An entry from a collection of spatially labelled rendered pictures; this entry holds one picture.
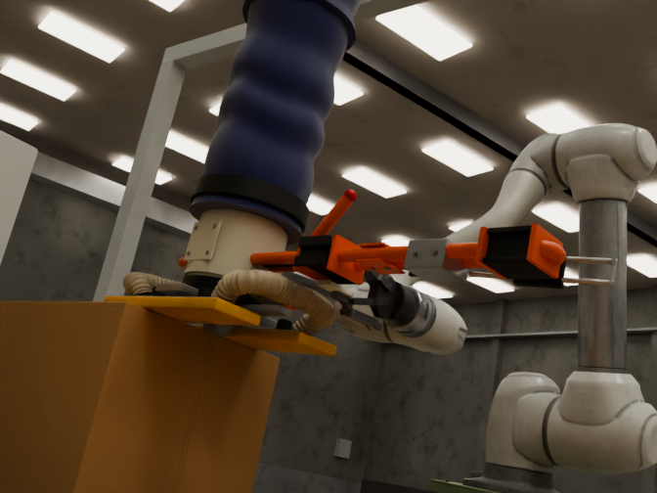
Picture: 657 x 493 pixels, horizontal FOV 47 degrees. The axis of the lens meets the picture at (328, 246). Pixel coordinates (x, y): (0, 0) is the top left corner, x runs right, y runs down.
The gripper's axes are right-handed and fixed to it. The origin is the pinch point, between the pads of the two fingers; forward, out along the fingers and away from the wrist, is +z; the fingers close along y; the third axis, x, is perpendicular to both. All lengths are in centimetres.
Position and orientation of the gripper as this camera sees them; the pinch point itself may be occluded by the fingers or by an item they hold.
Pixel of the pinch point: (336, 269)
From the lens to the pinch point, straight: 129.6
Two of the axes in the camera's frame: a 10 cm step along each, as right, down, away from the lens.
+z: -6.0, -3.6, -7.2
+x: -7.8, 0.4, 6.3
